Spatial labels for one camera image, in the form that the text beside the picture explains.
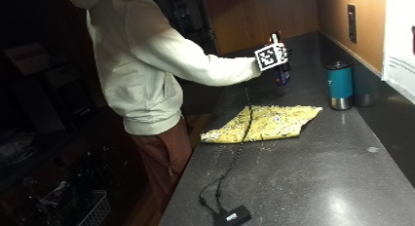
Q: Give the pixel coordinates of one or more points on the white marker cube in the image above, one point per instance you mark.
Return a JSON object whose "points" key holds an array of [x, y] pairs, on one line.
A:
{"points": [[270, 56]]}

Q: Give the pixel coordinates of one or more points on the teal steel tumbler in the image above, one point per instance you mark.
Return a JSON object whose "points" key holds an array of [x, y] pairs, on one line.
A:
{"points": [[340, 84]]}

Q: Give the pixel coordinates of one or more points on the yellow patterned cloth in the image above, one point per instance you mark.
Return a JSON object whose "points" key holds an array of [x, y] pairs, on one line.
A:
{"points": [[277, 122]]}

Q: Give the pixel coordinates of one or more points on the wooden cabinet door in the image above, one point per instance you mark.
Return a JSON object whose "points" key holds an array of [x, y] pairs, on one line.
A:
{"points": [[264, 18]]}

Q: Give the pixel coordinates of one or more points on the white paper sheet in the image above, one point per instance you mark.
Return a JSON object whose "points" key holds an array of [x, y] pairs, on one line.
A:
{"points": [[399, 41]]}

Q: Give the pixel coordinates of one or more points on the the person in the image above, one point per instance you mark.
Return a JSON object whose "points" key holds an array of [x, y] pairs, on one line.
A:
{"points": [[139, 73]]}

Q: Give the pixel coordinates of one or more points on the black hub box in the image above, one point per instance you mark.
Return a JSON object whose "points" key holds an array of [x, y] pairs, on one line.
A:
{"points": [[233, 216]]}

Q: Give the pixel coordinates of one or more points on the dark wall outlet plate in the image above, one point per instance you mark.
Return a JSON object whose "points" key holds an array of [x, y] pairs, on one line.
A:
{"points": [[351, 23]]}

